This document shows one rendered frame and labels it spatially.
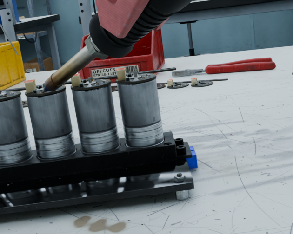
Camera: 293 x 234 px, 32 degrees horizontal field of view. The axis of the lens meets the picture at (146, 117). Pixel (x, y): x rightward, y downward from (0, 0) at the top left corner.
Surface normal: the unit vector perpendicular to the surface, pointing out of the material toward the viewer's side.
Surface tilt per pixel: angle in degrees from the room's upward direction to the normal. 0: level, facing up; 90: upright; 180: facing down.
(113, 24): 99
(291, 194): 0
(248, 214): 0
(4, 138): 90
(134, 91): 90
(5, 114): 90
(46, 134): 90
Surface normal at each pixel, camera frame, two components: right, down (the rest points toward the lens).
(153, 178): -0.13, -0.96
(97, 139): -0.01, 0.25
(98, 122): 0.25, 0.21
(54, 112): 0.48, 0.16
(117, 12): -0.71, 0.40
